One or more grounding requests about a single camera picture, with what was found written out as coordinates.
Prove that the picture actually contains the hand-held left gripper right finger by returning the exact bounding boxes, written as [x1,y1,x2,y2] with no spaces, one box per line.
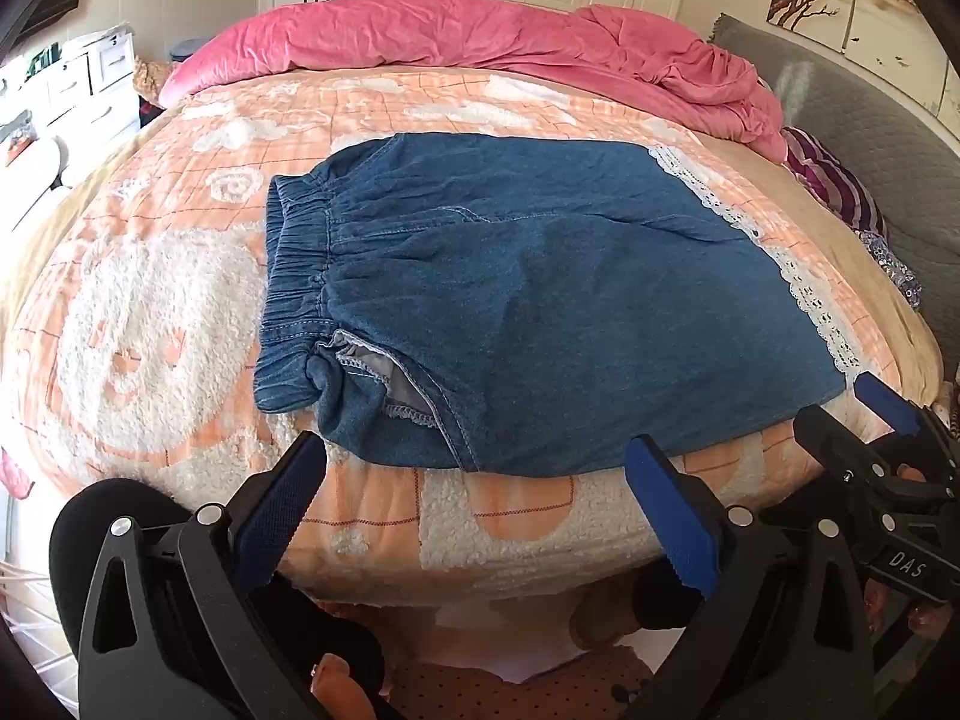
[624,435,878,720]

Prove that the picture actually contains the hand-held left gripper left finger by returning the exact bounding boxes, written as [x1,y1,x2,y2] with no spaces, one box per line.
[75,431,331,720]

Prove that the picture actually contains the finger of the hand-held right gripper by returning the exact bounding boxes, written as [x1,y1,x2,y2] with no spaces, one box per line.
[795,405,955,541]
[853,371,960,466]

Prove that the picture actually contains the blue denim pants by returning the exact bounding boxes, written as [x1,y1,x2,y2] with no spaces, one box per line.
[253,131,871,478]

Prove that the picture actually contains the person's right hand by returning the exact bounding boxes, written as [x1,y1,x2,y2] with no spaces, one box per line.
[862,463,960,642]

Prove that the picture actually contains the person's left hand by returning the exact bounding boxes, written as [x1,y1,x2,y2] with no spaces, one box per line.
[310,652,380,720]

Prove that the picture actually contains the person's black clothing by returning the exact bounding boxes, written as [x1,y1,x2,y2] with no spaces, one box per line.
[631,566,710,632]

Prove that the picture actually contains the small floral cloth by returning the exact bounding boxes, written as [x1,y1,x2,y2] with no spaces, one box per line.
[855,229,925,310]

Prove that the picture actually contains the beige bed sheet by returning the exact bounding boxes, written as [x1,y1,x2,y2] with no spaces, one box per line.
[0,101,947,410]

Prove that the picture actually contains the purple striped cloth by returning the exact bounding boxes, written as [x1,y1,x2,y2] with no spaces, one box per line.
[780,126,890,233]

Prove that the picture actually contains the orange white fleece blanket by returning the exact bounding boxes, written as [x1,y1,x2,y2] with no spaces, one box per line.
[0,64,940,608]

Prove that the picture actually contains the person's dotted clothing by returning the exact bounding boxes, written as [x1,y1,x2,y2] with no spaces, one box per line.
[390,645,655,720]

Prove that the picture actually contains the pink cloth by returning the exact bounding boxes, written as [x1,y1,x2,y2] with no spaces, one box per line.
[0,448,29,497]

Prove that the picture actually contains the grey padded headboard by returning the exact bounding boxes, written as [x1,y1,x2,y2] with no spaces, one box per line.
[709,11,960,383]

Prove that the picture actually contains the white chair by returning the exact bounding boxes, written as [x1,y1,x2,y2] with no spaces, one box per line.
[0,133,70,235]

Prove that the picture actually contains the brown plush toy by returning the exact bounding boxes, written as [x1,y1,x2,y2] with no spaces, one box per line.
[133,58,179,104]

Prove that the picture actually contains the white drawer cabinet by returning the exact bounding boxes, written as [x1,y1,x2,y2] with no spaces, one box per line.
[0,26,140,128]

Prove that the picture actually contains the pink quilt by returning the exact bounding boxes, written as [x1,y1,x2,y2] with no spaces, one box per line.
[157,1,788,166]

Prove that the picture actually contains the floral wall painting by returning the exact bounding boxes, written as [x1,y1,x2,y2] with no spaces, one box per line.
[765,0,960,121]

